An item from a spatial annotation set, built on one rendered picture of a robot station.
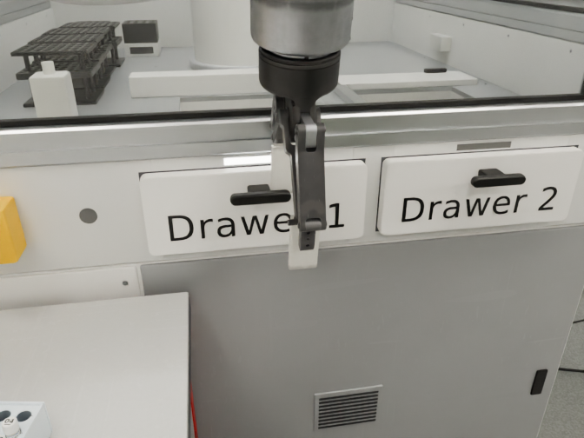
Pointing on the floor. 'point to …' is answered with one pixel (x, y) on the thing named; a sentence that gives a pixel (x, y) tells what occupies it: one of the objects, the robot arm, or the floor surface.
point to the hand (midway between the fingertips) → (292, 219)
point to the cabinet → (361, 332)
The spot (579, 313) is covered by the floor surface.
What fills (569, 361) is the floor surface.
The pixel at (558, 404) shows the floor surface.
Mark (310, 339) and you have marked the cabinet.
